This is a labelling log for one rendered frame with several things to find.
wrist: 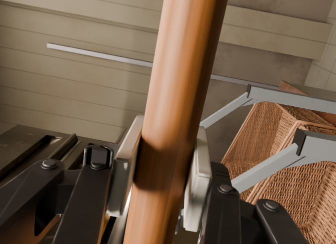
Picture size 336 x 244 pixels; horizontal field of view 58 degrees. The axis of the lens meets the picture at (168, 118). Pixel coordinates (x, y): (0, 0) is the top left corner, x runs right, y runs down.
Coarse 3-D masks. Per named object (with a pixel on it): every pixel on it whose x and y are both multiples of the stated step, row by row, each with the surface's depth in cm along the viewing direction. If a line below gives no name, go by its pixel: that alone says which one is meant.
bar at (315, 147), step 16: (240, 96) 104; (256, 96) 101; (272, 96) 101; (288, 96) 101; (304, 96) 100; (224, 112) 105; (304, 144) 55; (320, 144) 55; (272, 160) 58; (288, 160) 57; (304, 160) 58; (320, 160) 58; (240, 176) 60; (256, 176) 58; (240, 192) 60
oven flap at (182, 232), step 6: (180, 228) 122; (174, 234) 119; (180, 234) 118; (186, 234) 118; (192, 234) 117; (198, 234) 117; (174, 240) 116; (180, 240) 115; (186, 240) 115; (192, 240) 114
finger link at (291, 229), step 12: (264, 204) 12; (276, 204) 12; (264, 216) 11; (276, 216) 12; (288, 216) 12; (264, 228) 11; (276, 228) 11; (288, 228) 11; (276, 240) 10; (288, 240) 10; (300, 240) 10
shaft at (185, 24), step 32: (192, 0) 13; (224, 0) 14; (160, 32) 14; (192, 32) 14; (160, 64) 14; (192, 64) 14; (160, 96) 15; (192, 96) 15; (160, 128) 15; (192, 128) 15; (160, 160) 15; (160, 192) 16; (128, 224) 18; (160, 224) 17
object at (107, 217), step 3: (126, 129) 171; (126, 132) 166; (123, 135) 161; (123, 138) 157; (120, 141) 153; (120, 144) 149; (105, 213) 118; (105, 216) 118; (108, 216) 122; (105, 219) 118; (108, 219) 122; (105, 222) 118; (105, 225) 118; (102, 231) 113; (102, 234) 113
